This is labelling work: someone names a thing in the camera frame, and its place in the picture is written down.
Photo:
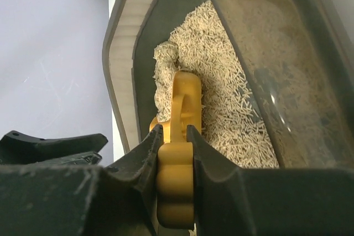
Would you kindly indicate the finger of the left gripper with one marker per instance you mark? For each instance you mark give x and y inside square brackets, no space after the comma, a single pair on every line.
[21,149]

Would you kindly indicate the cat litter granules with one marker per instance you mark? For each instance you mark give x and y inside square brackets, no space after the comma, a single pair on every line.
[231,121]

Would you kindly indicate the yellow plastic litter scoop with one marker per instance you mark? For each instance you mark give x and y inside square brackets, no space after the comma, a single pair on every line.
[175,178]

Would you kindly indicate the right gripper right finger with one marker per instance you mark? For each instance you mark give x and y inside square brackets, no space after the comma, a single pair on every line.
[231,200]

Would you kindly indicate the dark grey litter box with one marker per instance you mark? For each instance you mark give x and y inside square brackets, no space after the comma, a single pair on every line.
[294,64]

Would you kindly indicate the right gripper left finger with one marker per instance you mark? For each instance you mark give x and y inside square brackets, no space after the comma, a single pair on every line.
[118,199]

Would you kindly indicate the litter clump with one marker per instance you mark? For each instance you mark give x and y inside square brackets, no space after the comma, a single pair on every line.
[166,56]

